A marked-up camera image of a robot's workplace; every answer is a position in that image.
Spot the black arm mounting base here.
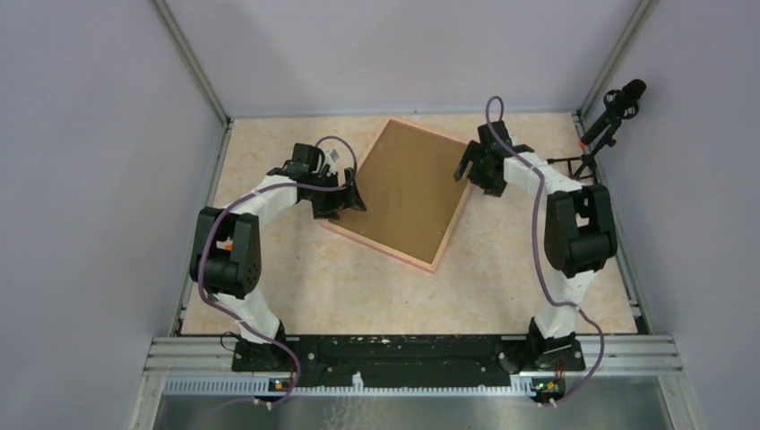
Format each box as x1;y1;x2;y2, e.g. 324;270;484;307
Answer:
231;335;586;388

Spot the black microphone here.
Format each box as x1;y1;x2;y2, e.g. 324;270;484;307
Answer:
580;79;647;146

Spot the pink wooden picture frame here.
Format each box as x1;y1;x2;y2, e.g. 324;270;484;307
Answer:
322;117;473;275

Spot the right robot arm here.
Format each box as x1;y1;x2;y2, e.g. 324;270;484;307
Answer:
453;121;618;369

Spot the black microphone tripod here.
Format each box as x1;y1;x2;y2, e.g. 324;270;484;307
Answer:
547;126;617;184

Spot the white cable duct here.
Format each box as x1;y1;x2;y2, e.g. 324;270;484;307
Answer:
162;374;559;398

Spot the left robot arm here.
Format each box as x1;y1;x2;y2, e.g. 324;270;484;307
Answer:
189;140;367;370

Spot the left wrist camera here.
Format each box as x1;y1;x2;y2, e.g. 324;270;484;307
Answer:
318;150;339;175

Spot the aluminium rail front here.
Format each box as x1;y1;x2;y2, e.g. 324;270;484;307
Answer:
142;335;684;376

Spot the brown backing board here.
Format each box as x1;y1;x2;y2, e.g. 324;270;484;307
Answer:
329;121;469;265

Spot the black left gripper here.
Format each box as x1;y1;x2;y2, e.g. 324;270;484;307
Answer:
305;167;366;219

